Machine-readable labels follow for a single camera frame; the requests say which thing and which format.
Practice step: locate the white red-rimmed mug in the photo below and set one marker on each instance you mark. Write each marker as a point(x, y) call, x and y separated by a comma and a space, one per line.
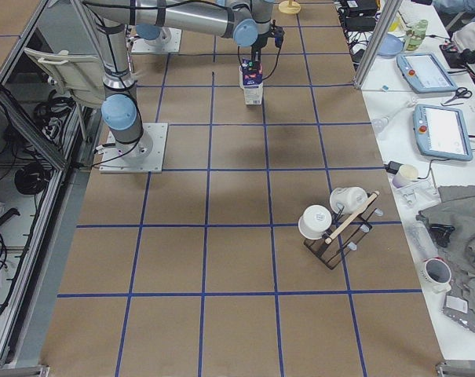
point(435, 274)

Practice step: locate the blue white milk carton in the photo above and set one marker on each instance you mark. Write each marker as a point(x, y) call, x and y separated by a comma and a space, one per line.
point(251, 83)

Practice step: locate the black scissors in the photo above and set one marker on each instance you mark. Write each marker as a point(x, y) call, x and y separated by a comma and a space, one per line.
point(461, 93)

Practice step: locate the black wire cup rack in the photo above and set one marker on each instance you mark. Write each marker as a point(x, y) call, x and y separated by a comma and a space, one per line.
point(342, 237)

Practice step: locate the paper cup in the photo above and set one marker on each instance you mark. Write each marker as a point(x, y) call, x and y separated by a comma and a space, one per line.
point(405, 175)

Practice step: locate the grey cloth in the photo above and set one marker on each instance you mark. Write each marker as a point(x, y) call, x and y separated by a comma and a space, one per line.
point(451, 225)

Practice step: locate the white cup on rack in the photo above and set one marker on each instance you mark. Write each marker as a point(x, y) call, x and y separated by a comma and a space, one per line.
point(347, 200)
point(314, 222)

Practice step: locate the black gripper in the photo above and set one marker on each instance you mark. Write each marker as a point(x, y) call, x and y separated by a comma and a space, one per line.
point(257, 45)

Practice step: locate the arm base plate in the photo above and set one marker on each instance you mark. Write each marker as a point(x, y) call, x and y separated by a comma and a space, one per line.
point(146, 156)
point(139, 46)

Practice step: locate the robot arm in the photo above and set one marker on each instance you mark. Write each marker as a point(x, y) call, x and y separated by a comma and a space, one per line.
point(241, 21)
point(154, 35)

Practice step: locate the blue plate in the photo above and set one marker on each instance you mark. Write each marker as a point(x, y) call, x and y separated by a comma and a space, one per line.
point(390, 46)

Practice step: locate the aluminium frame post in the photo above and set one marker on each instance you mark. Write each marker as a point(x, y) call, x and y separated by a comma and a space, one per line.
point(388, 14)

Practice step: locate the wooden mug tree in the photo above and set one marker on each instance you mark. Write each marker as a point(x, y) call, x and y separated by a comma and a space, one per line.
point(291, 7)

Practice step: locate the blue teach pendant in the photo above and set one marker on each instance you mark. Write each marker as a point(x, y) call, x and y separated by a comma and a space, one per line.
point(441, 132)
point(424, 73)

